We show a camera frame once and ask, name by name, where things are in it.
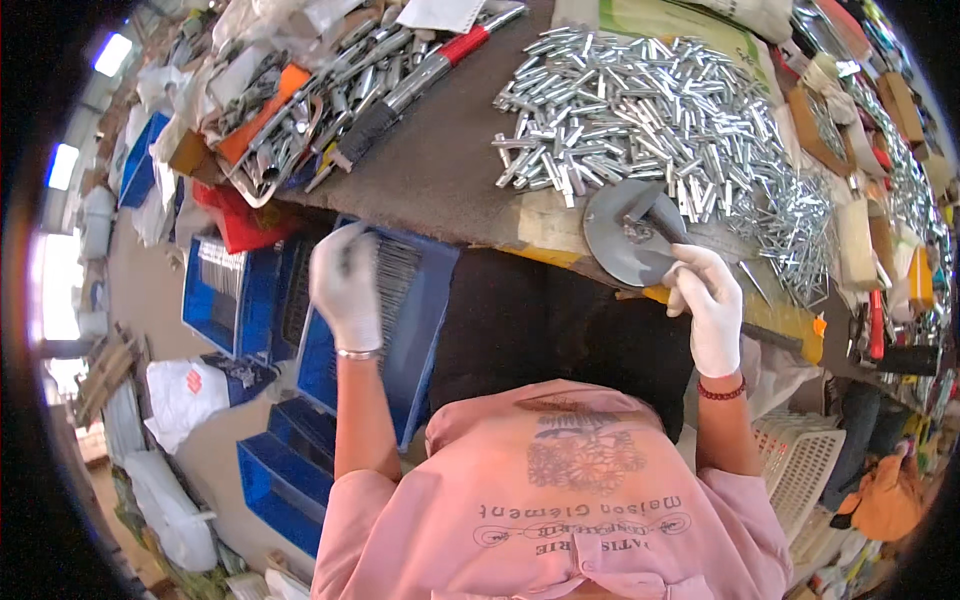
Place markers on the orange plastic piece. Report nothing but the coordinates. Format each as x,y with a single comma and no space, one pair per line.
259,120

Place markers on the white plastic sack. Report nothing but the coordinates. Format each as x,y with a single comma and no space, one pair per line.
172,514

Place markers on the person's left hand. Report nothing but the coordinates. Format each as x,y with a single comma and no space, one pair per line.
349,296

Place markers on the brown cardboard box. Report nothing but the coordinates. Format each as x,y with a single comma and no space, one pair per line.
814,131

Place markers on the metal tray of steel tubes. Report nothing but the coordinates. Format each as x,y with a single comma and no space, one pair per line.
330,97

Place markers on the cluttered heap of metal parts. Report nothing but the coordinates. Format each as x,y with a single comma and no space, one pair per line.
911,187

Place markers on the small blue plastic bin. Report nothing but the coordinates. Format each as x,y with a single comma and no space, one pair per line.
141,161

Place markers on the person's right fingers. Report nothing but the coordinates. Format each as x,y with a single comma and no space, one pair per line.
694,259

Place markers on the white rectangular block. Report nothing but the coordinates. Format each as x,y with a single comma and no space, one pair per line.
856,244

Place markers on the round grey metal disc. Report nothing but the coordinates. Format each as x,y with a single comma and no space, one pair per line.
619,251

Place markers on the red plastic bag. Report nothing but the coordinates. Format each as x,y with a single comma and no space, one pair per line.
240,221

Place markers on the person's right hand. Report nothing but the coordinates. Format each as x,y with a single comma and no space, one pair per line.
716,322

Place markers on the long tool with red grip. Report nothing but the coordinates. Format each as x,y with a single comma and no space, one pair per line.
420,79

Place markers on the white paper sheet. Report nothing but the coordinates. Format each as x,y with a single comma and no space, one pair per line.
439,13

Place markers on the blue plastic crate with rods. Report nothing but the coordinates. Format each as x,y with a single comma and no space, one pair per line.
225,307

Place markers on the white plastic basket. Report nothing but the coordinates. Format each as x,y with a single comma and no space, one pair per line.
802,465

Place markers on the pile of shiny metal pieces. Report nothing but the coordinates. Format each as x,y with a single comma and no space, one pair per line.
645,112

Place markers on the bundle of grey metal rods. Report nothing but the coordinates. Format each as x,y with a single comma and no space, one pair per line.
396,289

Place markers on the empty blue plastic crate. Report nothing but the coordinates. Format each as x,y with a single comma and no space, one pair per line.
289,480

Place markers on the wooden pallet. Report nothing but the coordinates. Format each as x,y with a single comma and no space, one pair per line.
105,375

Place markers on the person's left fingers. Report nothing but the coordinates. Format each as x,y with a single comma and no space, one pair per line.
334,259

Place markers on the dark metal hammer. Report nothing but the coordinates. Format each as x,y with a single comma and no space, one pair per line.
651,217

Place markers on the white printed plastic bag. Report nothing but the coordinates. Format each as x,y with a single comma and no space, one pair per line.
184,394

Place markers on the person's body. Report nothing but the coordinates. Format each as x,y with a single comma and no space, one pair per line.
555,495

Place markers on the orange cloth bag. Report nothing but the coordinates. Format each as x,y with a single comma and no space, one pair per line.
889,499

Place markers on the large blue plastic crate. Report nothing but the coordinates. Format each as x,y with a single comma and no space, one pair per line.
420,330

